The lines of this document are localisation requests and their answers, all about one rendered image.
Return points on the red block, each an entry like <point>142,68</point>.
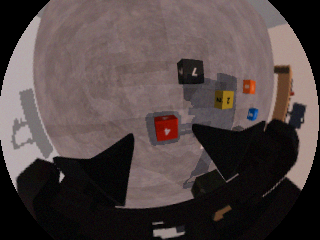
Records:
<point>166,128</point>

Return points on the yellow block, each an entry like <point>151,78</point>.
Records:
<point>224,99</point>

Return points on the orange block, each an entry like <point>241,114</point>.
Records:
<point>249,86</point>

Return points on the blue block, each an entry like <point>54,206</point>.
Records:
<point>252,113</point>

